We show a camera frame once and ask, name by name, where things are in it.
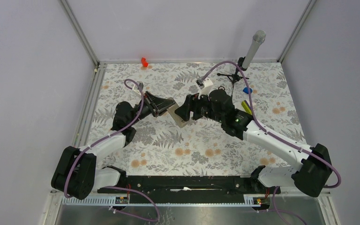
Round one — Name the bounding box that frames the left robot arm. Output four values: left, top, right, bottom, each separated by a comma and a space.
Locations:
51, 91, 176, 200

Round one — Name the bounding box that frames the red plastic block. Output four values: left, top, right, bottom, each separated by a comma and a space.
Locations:
141, 57, 149, 68

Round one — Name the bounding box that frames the aluminium frame rail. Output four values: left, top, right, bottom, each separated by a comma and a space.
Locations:
45, 0, 108, 225

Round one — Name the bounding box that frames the floral patterned table mat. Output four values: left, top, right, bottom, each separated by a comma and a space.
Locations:
88, 62, 305, 176

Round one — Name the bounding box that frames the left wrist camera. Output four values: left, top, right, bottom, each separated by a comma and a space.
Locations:
132, 82, 143, 95

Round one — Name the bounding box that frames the black microphone tripod stand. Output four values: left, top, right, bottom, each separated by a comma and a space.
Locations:
217, 57, 247, 97

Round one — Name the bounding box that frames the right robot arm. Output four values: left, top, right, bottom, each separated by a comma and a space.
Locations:
174, 89, 334, 197

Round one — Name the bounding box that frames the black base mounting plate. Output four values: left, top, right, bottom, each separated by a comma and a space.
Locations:
97, 174, 282, 205

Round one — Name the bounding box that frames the grey microphone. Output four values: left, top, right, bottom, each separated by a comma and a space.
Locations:
240, 30, 266, 71

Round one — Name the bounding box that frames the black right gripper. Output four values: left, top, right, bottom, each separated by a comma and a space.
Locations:
174, 90, 224, 123

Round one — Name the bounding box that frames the white remote control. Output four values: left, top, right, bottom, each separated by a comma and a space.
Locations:
167, 103, 189, 128

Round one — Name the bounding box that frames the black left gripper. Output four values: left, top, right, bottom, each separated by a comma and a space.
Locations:
128, 91, 175, 126

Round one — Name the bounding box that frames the blue plastic cap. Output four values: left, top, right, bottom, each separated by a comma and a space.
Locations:
243, 87, 253, 94

